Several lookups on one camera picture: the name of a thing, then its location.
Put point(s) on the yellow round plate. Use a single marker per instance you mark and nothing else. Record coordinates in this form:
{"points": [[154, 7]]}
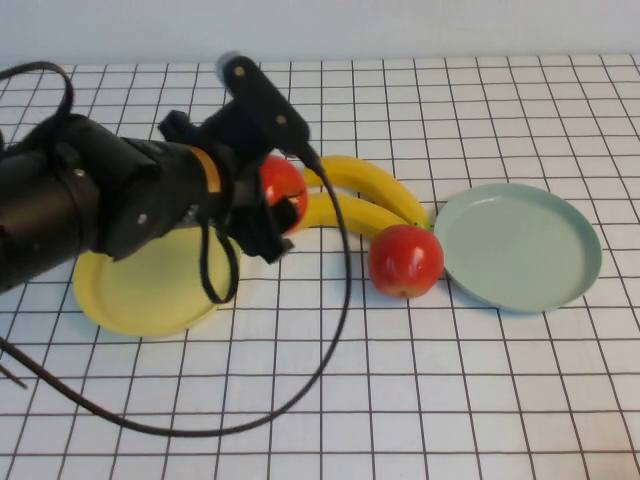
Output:
{"points": [[150, 300]]}

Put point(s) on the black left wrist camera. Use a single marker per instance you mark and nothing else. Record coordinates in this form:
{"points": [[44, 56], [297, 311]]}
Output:
{"points": [[265, 105]]}

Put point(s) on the yellow plastic banana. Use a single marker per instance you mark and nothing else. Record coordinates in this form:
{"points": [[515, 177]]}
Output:
{"points": [[360, 215], [370, 180]]}

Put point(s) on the light blue round plate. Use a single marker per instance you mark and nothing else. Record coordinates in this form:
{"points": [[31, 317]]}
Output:
{"points": [[515, 250]]}

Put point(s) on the red apple with yellow patch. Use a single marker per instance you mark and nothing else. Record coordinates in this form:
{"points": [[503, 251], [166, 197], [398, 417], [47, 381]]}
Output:
{"points": [[405, 260]]}

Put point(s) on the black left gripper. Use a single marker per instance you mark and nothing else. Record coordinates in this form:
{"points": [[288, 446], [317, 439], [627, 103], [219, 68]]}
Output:
{"points": [[240, 180]]}

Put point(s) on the white grid tablecloth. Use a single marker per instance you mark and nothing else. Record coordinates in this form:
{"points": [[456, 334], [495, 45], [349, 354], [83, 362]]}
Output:
{"points": [[450, 400]]}

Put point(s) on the red apple with dark stem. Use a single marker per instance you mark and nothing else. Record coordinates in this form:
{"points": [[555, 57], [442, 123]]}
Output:
{"points": [[282, 177]]}

